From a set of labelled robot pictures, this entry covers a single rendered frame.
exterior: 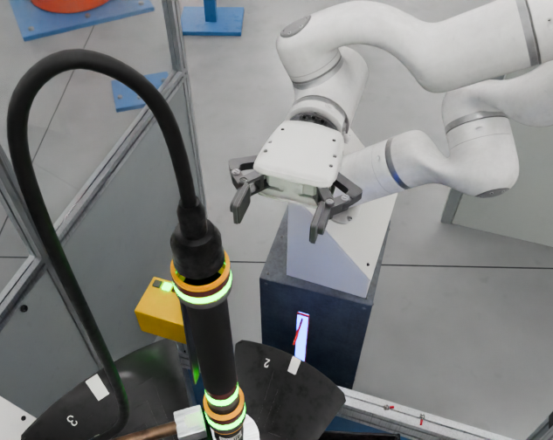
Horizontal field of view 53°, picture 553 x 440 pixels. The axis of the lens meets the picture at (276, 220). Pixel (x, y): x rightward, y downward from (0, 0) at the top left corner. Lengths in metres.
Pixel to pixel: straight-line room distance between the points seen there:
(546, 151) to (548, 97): 1.61
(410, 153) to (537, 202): 1.67
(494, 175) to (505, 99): 0.15
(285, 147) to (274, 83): 3.00
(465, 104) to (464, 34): 0.41
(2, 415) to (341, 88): 0.70
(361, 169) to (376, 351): 1.32
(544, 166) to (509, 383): 0.92
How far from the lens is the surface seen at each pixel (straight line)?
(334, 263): 1.37
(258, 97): 3.56
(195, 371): 0.57
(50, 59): 0.29
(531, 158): 2.62
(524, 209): 2.83
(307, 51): 0.74
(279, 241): 1.54
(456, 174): 1.12
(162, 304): 1.28
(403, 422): 1.40
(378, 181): 1.22
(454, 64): 0.74
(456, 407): 2.41
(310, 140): 0.70
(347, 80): 0.78
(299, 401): 1.03
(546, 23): 0.73
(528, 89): 1.02
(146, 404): 0.81
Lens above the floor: 2.13
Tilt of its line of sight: 49 degrees down
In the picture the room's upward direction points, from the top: straight up
